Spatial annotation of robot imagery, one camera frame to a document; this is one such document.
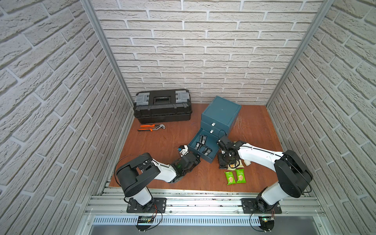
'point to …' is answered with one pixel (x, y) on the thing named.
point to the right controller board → (266, 223)
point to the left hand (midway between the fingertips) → (204, 154)
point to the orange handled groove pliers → (155, 127)
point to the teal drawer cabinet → (219, 116)
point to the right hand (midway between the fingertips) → (222, 161)
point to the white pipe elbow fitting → (247, 162)
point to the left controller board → (144, 219)
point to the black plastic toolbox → (162, 105)
